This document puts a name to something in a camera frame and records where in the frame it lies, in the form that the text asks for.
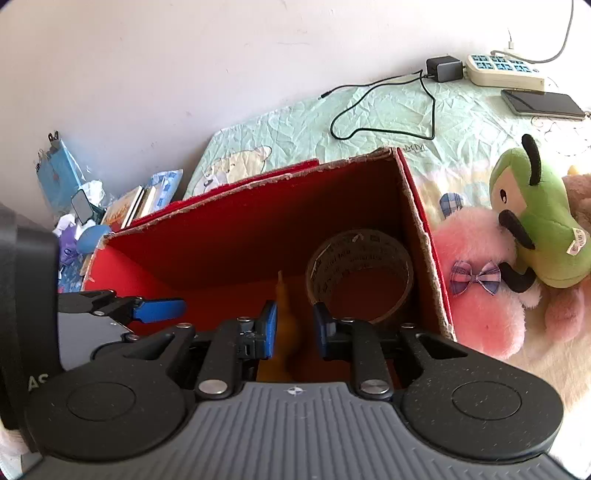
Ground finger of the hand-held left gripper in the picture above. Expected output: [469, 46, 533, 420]
[58, 290, 186, 324]
[107, 319, 140, 345]

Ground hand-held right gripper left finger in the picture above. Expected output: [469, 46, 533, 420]
[90, 300, 279, 401]

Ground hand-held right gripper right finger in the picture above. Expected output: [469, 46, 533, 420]
[313, 302, 469, 401]

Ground yellow oblong toy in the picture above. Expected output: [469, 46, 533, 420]
[274, 270, 304, 376]

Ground red cardboard box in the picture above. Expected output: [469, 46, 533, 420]
[83, 147, 458, 384]

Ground purple printed wrapper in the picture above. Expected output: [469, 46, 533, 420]
[58, 230, 93, 294]

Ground blue oval case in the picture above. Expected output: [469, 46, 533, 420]
[76, 224, 112, 254]

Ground orange cover book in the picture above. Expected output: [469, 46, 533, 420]
[99, 185, 145, 230]

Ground small black framed mirror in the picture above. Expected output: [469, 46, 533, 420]
[71, 190, 93, 221]

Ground stack of books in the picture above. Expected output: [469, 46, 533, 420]
[137, 185, 160, 219]

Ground white crumpled tissue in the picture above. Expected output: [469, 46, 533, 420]
[53, 180, 108, 236]

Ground blue plastic bag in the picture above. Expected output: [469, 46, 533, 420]
[33, 131, 86, 217]

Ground pink plush toy with bow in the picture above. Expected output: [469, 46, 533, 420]
[431, 205, 543, 361]

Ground green printed bed sheet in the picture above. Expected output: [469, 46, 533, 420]
[182, 74, 591, 370]

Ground beige plush toy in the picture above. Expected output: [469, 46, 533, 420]
[544, 172, 591, 343]

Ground green plush toy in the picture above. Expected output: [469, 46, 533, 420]
[489, 134, 591, 294]

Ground black charger adapter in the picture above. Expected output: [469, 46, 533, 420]
[426, 55, 464, 83]

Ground blue white patterned box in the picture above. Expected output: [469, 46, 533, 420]
[464, 53, 546, 91]

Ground black smartphone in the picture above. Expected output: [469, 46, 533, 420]
[501, 89, 586, 121]

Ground black charger cable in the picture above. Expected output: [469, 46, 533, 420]
[320, 69, 437, 141]

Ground thin frame eyeglasses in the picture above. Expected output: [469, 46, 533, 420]
[530, 111, 591, 158]

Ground white usb cable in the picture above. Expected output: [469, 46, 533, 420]
[505, 28, 527, 58]

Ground white power strip cable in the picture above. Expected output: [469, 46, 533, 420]
[491, 0, 576, 64]

